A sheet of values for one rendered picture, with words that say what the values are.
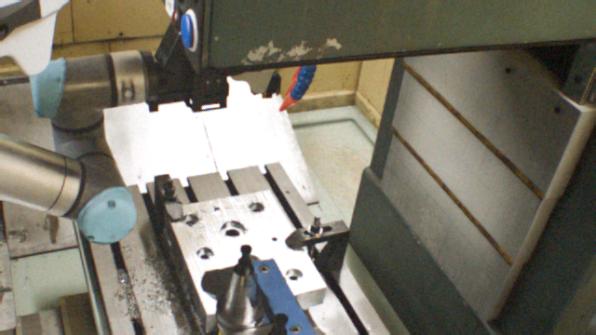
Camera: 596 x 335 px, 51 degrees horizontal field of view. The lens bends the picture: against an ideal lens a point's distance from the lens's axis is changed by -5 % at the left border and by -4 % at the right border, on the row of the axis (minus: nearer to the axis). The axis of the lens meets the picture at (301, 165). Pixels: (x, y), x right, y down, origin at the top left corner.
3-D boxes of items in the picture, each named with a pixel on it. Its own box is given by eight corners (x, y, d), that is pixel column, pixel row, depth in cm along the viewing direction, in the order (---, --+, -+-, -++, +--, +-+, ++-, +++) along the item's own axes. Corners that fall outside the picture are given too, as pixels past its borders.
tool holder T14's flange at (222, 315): (267, 334, 81) (269, 322, 80) (220, 340, 80) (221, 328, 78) (256, 298, 86) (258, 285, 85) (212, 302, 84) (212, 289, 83)
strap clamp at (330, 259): (284, 281, 130) (292, 227, 121) (277, 270, 132) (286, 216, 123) (342, 268, 135) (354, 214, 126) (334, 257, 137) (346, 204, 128)
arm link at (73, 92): (33, 105, 88) (25, 51, 83) (109, 94, 93) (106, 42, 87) (38, 135, 83) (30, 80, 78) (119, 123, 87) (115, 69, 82)
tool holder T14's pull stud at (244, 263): (251, 274, 77) (254, 252, 75) (238, 274, 77) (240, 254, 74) (249, 263, 78) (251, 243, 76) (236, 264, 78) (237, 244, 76)
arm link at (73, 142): (68, 212, 88) (59, 148, 81) (53, 166, 95) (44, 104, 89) (122, 199, 91) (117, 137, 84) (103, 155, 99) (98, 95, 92)
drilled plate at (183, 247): (206, 332, 112) (207, 314, 109) (164, 226, 132) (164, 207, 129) (322, 304, 121) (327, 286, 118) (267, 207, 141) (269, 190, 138)
